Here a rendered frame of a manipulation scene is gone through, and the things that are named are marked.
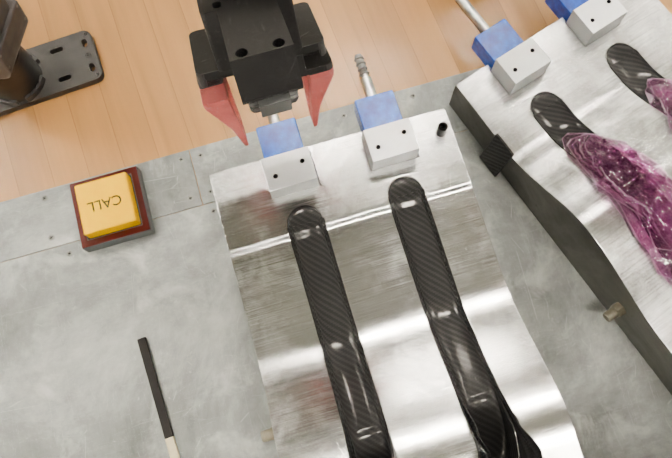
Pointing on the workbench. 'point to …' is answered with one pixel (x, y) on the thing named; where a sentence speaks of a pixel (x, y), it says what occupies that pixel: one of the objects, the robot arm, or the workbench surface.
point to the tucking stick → (158, 398)
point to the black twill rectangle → (496, 155)
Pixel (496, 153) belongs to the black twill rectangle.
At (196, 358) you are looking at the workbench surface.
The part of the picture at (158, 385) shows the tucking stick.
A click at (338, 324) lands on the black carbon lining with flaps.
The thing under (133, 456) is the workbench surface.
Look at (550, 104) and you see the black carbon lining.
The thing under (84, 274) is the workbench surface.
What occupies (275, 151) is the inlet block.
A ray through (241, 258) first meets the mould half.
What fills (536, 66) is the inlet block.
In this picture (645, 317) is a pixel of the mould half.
